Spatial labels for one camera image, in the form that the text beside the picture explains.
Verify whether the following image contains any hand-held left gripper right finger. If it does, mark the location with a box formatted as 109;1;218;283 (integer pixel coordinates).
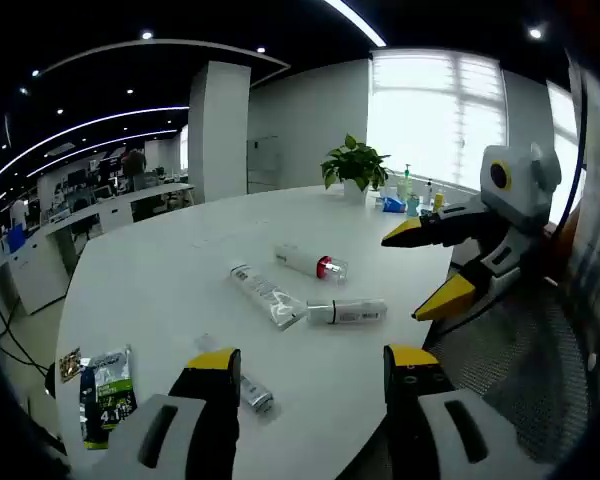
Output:
382;343;556;480

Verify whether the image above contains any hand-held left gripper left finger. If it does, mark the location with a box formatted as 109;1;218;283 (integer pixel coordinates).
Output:
92;347;243;480

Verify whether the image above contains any small silver skincare tube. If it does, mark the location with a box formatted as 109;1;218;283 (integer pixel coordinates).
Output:
194;332;275;416

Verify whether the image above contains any green silver skincare sachet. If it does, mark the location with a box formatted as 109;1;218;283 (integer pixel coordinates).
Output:
78;343;139;451

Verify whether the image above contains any white skincare tube black ring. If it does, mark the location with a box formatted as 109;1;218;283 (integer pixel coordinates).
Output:
306;298;387;327

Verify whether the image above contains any silver print skincare tube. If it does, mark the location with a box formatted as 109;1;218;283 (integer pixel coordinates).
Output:
228;263;310;332

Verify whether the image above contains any white skincare pump bottle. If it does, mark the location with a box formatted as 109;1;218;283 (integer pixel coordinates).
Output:
273;243;350;286

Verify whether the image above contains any gold foil skincare sachet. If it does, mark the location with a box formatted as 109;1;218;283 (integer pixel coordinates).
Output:
58;348;83;385

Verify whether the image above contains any green pump bottle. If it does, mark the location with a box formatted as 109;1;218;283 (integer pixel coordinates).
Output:
397;163;415;202

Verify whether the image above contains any grey mesh office chair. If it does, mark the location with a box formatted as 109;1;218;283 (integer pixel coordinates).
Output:
422;279;594;464

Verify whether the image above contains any person's grey-blue clothing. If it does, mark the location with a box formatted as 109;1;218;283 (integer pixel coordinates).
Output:
564;59;600;361

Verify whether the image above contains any potted green plant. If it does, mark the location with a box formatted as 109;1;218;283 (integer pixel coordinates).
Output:
320;133;392;205

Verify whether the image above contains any white window blind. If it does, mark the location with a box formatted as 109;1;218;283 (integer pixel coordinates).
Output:
368;48;510;194

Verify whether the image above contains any long white office counter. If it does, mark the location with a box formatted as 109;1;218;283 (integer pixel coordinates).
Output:
0;182;197;317

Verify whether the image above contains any straight ceiling light strip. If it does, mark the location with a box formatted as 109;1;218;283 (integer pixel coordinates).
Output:
324;0;387;47

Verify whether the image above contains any blue plastic crate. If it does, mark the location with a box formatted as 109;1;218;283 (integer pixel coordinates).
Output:
4;227;27;254

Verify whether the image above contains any curved ceiling light strip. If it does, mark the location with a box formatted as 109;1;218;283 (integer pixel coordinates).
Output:
27;128;179;179
0;104;190;184

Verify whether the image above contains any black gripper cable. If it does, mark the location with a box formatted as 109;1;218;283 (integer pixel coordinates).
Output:
553;74;590;236

